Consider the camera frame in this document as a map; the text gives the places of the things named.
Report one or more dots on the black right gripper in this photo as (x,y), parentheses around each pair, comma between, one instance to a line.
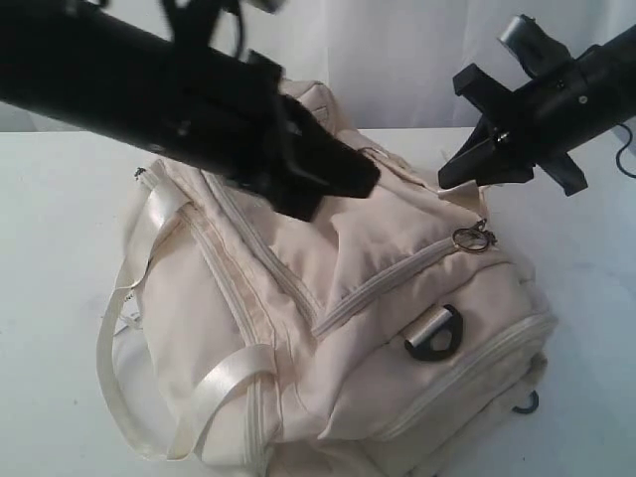
(519,130)

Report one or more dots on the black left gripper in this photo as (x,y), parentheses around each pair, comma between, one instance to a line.
(293,161)

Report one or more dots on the cream fabric duffel bag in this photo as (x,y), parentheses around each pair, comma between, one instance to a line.
(374,340)

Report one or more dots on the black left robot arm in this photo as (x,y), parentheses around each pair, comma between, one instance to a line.
(181,98)

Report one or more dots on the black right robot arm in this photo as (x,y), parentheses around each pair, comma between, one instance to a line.
(610,73)

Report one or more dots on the white backdrop curtain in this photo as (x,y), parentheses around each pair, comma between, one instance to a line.
(391,63)

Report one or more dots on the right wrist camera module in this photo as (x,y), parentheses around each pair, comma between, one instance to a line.
(537,53)

